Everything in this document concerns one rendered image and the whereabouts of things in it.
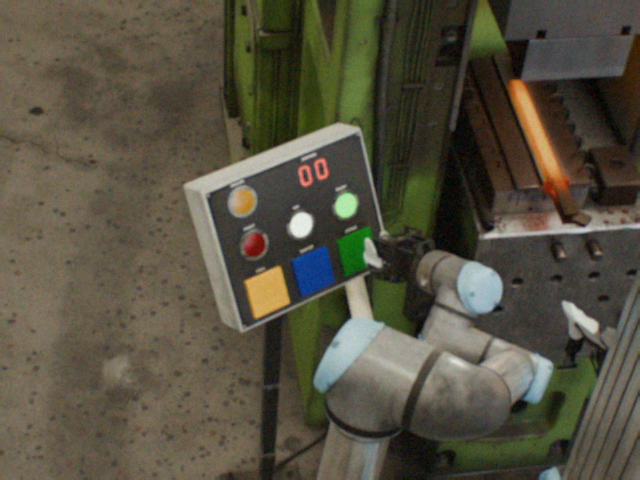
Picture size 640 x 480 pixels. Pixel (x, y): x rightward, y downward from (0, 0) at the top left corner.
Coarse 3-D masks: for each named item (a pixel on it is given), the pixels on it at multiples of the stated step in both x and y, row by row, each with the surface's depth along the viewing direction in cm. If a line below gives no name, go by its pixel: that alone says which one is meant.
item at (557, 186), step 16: (528, 96) 268; (528, 112) 264; (528, 128) 261; (544, 144) 257; (544, 160) 254; (560, 176) 251; (544, 192) 251; (560, 192) 247; (560, 208) 247; (576, 208) 244
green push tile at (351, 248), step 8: (360, 232) 232; (368, 232) 233; (336, 240) 231; (344, 240) 231; (352, 240) 232; (360, 240) 233; (344, 248) 231; (352, 248) 232; (360, 248) 233; (344, 256) 231; (352, 256) 232; (360, 256) 233; (344, 264) 232; (352, 264) 233; (360, 264) 234; (344, 272) 233; (352, 272) 233
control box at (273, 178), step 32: (352, 128) 229; (256, 160) 224; (288, 160) 222; (352, 160) 229; (192, 192) 218; (224, 192) 217; (256, 192) 220; (288, 192) 223; (320, 192) 227; (352, 192) 230; (224, 224) 218; (256, 224) 221; (288, 224) 224; (320, 224) 228; (352, 224) 232; (224, 256) 219; (288, 256) 226; (224, 288) 223; (288, 288) 227; (224, 320) 229; (256, 320) 225
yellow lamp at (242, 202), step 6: (240, 192) 218; (246, 192) 219; (234, 198) 218; (240, 198) 218; (246, 198) 219; (252, 198) 219; (234, 204) 218; (240, 204) 218; (246, 204) 219; (252, 204) 220; (240, 210) 219; (246, 210) 219
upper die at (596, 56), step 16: (624, 32) 226; (512, 48) 233; (528, 48) 224; (544, 48) 225; (560, 48) 225; (576, 48) 226; (592, 48) 226; (608, 48) 227; (624, 48) 227; (528, 64) 227; (544, 64) 227; (560, 64) 228; (576, 64) 229; (592, 64) 229; (608, 64) 230; (624, 64) 230
